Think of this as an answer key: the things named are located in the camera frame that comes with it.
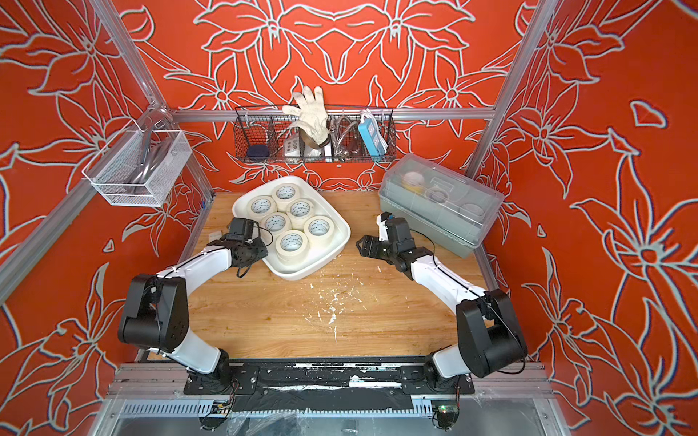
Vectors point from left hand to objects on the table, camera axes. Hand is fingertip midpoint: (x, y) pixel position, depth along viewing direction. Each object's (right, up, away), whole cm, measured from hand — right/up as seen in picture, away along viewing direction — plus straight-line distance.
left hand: (262, 248), depth 95 cm
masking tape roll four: (+11, +15, +15) cm, 24 cm away
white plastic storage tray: (+13, +7, +8) cm, 17 cm away
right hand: (+35, +3, -8) cm, 36 cm away
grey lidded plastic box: (+62, +15, -6) cm, 64 cm away
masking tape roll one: (-5, +16, +16) cm, 23 cm away
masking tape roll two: (+4, +22, +19) cm, 29 cm away
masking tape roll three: (+2, +9, +11) cm, 15 cm away
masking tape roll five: (+10, 0, +5) cm, 11 cm away
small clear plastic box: (-22, +4, +9) cm, 24 cm away
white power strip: (+11, +35, -1) cm, 37 cm away
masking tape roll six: (+19, +6, +10) cm, 23 cm away
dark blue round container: (-3, +36, +5) cm, 36 cm away
